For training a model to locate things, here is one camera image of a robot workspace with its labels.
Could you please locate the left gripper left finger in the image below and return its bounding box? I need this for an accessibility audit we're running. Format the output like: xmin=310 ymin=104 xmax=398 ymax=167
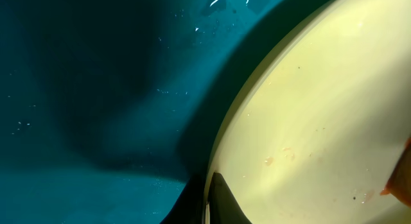
xmin=161 ymin=175 xmax=205 ymax=224

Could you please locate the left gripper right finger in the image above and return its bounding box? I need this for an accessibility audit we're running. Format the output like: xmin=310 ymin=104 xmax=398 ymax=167
xmin=208 ymin=173 xmax=251 ymax=224

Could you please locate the yellow-green plate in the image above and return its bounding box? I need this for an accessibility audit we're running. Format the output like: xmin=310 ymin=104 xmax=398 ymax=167
xmin=202 ymin=0 xmax=410 ymax=224

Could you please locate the blue plastic tray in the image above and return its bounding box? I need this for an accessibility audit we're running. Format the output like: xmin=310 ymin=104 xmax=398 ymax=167
xmin=1 ymin=0 xmax=323 ymax=223

